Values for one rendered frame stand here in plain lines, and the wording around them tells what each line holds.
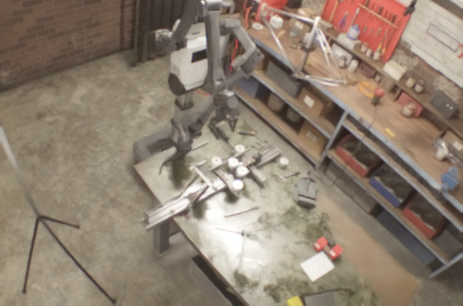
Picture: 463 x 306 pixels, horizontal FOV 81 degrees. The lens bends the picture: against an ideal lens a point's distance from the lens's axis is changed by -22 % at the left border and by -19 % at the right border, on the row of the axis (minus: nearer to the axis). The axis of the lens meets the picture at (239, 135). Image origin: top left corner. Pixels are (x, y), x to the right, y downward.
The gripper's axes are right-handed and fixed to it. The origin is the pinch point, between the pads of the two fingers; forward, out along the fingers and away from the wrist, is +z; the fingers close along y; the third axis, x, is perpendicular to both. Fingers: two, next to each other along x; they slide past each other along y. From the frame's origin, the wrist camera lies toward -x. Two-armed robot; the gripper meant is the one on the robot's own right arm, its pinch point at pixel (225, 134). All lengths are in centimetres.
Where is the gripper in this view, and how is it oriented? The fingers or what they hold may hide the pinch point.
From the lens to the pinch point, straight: 162.5
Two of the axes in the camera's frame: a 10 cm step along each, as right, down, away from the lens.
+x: -6.7, -1.9, 7.2
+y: 7.3, -3.6, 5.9
